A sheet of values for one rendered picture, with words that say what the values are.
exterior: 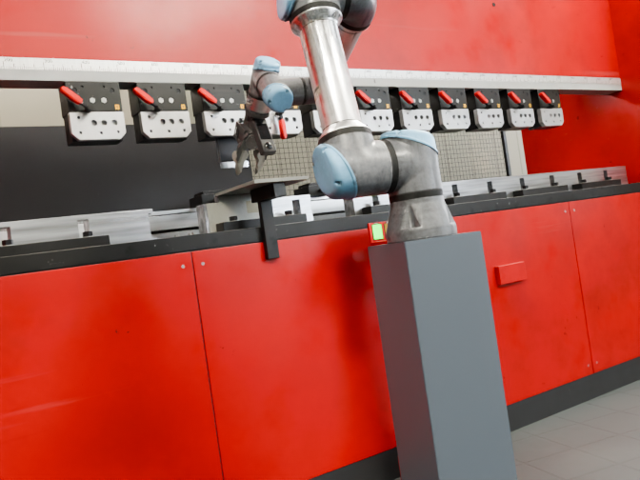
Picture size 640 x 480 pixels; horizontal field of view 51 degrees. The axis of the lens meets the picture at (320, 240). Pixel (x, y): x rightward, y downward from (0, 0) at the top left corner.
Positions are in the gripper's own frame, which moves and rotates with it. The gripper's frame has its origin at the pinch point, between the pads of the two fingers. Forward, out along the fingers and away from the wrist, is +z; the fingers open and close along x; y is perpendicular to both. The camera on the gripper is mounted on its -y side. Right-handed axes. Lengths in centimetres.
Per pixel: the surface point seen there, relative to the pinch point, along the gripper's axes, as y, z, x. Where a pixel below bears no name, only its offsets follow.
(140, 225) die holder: -2.6, 13.7, 33.6
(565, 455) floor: -96, 57, -81
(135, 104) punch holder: 21.5, -12.6, 29.4
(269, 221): -15.9, 7.7, -0.6
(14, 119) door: 200, 81, 27
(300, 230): -16.7, 11.8, -12.3
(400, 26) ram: 38, -37, -76
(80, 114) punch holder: 17, -12, 46
